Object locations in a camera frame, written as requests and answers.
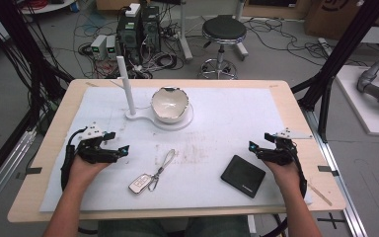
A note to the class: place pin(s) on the person's left hand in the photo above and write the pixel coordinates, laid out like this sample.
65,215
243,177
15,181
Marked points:
87,169

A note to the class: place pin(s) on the white floor platform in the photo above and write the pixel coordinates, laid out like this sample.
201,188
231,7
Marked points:
358,105

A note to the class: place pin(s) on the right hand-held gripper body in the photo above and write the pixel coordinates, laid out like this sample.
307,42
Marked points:
281,153

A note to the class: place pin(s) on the silver car key fob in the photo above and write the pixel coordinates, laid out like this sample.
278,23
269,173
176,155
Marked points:
139,184

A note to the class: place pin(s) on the thin wooden stick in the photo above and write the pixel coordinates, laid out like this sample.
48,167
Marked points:
319,195

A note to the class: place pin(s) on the light wooden table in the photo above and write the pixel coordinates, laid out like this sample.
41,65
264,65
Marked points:
60,131

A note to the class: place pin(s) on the grey bench power supply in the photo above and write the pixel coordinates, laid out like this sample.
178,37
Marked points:
111,47
98,46

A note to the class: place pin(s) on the person's right hand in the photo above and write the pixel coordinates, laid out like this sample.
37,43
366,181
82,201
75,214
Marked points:
284,173

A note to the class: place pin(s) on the black round stool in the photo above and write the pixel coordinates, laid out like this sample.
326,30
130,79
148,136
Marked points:
224,29

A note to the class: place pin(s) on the black tape cross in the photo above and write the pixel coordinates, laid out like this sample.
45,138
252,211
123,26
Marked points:
332,220

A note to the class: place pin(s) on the black tape strip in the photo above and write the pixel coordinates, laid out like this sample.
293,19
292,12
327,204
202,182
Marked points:
29,172
327,170

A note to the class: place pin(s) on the black computer tower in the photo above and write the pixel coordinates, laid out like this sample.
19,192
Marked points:
151,29
130,36

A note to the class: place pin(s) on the white eggshell-shaped bowl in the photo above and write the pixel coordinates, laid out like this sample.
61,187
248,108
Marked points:
171,103

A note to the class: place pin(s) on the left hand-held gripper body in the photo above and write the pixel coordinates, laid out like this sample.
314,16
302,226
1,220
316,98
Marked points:
92,149

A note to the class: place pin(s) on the black metal frame post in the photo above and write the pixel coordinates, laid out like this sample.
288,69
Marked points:
23,42
339,56

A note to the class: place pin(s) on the white stand with post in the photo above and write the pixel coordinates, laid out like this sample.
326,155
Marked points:
127,85

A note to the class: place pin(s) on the white table mat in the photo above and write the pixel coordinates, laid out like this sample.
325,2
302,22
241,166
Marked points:
217,138

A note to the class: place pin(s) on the person's legs in jeans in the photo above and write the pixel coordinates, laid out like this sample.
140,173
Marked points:
217,227

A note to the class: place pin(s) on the black leather wallet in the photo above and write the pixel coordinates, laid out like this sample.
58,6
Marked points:
243,176

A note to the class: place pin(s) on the brown cardboard box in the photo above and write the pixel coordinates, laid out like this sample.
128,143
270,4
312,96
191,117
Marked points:
342,16

